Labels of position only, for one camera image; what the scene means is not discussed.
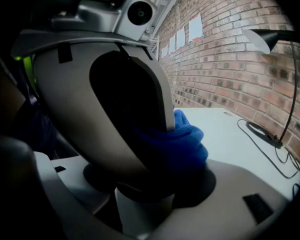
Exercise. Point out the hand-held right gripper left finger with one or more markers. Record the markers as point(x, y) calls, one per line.
point(72, 179)

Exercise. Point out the white metal shelf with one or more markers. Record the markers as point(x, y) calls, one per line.
point(154, 42)

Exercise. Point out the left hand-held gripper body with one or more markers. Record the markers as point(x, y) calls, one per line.
point(90, 16)

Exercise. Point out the blue cloth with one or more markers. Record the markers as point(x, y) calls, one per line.
point(187, 144)

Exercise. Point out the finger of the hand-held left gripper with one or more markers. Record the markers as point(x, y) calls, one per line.
point(162, 96)
point(70, 96)

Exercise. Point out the black desk lamp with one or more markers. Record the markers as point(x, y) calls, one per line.
point(270, 36)

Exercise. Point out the person's dark clothing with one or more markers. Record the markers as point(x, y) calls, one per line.
point(27, 124)

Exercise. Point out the white paper sheet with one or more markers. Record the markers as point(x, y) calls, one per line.
point(195, 27)
point(172, 44)
point(180, 37)
point(164, 51)

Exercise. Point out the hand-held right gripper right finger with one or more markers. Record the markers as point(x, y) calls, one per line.
point(227, 209)

